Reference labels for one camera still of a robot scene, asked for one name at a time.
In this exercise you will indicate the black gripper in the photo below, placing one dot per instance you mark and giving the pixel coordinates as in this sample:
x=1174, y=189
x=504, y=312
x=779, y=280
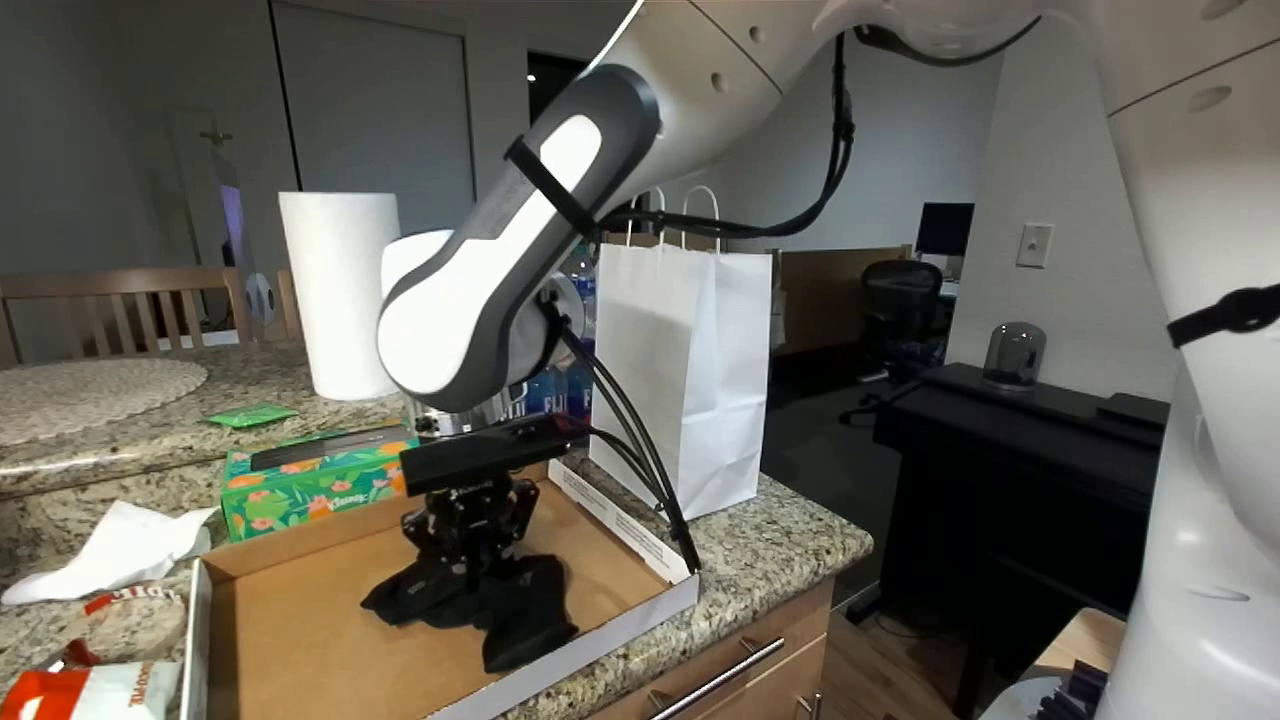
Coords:
x=483, y=506

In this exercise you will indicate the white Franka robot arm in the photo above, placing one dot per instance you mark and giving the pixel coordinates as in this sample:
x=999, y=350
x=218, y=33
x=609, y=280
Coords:
x=453, y=323

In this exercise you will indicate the green tissue box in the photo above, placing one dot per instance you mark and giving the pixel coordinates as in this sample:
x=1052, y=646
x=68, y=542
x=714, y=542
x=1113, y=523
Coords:
x=305, y=490

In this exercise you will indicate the cardboard cover box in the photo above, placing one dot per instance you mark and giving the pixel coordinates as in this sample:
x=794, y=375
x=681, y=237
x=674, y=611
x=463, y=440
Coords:
x=305, y=643

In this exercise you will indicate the white paper bag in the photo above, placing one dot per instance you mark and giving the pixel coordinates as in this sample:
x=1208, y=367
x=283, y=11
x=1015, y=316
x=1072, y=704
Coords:
x=693, y=387

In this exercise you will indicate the cardboard floor box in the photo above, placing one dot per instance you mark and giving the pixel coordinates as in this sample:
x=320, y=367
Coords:
x=1082, y=643

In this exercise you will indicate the blue capped water bottle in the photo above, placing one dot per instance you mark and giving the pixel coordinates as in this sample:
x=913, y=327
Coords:
x=561, y=394

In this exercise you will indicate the small green packet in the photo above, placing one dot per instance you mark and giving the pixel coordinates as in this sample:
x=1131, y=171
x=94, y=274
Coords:
x=247, y=416

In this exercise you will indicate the white paper towel roll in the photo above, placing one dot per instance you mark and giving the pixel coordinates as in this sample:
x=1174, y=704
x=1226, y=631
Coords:
x=334, y=295

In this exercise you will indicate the wooden counter base cabinet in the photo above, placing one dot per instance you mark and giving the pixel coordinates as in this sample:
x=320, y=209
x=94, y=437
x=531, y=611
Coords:
x=785, y=635

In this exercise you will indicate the beige speckled pouch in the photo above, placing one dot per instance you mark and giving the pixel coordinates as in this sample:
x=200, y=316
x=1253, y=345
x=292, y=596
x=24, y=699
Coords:
x=133, y=626

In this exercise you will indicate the white paper napkin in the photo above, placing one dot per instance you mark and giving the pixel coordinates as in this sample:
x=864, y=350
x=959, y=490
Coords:
x=120, y=545

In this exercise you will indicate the round woven placemat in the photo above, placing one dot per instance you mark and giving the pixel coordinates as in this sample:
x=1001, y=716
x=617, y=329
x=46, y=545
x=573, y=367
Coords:
x=94, y=396

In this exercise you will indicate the red white snack packet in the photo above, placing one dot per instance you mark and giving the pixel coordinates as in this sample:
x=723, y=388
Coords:
x=83, y=693

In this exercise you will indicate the wooden desk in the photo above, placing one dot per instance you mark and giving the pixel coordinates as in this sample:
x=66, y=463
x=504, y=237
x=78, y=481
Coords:
x=823, y=300

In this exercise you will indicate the grey closet door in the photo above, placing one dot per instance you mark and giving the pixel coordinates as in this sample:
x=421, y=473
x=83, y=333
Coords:
x=373, y=123

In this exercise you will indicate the wooden dining chair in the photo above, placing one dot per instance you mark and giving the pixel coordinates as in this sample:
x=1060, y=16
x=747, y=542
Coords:
x=120, y=280

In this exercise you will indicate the black office chair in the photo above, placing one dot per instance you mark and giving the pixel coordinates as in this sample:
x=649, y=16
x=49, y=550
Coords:
x=903, y=307

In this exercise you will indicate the black digital piano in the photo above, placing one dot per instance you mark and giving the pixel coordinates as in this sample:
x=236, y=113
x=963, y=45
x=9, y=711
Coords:
x=1015, y=467

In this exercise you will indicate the dark computer monitor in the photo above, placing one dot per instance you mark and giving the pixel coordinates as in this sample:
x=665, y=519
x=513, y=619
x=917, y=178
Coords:
x=944, y=229

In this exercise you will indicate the small grey speaker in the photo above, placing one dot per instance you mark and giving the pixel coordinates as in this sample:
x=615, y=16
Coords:
x=1017, y=354

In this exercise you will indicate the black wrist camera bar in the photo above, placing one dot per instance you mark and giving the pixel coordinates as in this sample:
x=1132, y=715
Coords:
x=486, y=463

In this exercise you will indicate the white light switch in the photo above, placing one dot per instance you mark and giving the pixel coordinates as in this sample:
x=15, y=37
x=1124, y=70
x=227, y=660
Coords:
x=1033, y=246

